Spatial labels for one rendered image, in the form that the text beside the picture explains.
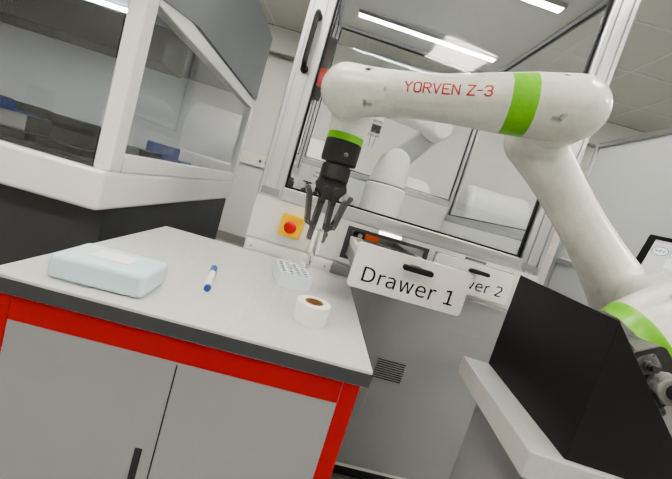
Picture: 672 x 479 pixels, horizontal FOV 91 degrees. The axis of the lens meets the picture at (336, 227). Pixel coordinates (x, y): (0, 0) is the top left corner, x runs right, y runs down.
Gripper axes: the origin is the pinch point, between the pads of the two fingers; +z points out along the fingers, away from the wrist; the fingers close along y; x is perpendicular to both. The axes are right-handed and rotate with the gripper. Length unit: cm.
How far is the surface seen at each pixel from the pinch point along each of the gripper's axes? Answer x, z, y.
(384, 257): 11.7, -2.1, -14.4
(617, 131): -222, -184, -391
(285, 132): -29.9, -27.5, 11.5
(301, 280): 3.2, 10.0, 1.3
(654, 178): -69, -83, -228
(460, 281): 16.7, -1.7, -33.4
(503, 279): -7, -2, -71
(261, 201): -30.3, -3.6, 13.0
